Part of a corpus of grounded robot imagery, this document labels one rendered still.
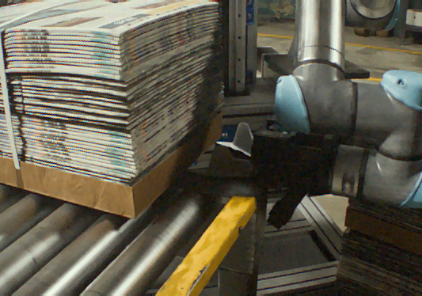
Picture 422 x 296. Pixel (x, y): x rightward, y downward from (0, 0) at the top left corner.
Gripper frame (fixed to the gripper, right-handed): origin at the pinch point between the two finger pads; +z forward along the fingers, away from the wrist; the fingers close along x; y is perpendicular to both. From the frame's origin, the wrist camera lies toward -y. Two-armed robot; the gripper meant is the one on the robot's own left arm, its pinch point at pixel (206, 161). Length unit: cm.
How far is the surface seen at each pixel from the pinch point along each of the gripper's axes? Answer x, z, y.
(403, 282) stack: -11.9, -35.7, -24.8
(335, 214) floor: -125, -10, -78
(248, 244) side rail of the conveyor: 12.5, -11.3, -5.2
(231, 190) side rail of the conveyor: 10.6, -8.1, 1.7
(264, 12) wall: -672, 183, -61
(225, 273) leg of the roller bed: 12.5, -8.1, -11.1
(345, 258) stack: -16.1, -23.4, -24.5
